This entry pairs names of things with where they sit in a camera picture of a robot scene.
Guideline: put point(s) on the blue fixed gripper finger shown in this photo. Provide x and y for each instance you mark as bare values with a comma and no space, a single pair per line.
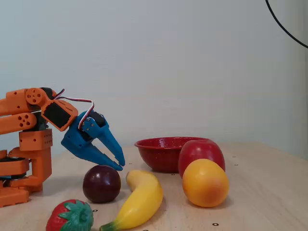
101,158

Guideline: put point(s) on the blue movable gripper finger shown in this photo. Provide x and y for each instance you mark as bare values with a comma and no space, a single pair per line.
108,139

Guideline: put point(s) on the blue gripper body with servo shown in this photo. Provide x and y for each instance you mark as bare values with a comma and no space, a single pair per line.
76,139

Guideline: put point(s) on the orange yellow toy peach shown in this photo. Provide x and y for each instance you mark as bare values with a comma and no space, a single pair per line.
204,183

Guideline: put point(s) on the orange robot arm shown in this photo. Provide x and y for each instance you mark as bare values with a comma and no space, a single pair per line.
14,101

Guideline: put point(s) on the red speckled enamel bowl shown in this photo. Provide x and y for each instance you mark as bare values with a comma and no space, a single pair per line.
154,154

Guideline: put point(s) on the dark purple toy plum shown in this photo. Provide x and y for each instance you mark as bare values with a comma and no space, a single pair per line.
101,184

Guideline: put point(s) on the yellow toy banana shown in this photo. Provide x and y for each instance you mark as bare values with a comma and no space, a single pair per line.
144,197

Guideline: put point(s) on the red toy strawberry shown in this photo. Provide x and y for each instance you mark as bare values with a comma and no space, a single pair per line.
57,219

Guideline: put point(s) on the red toy apple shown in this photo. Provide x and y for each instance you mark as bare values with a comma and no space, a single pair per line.
199,150

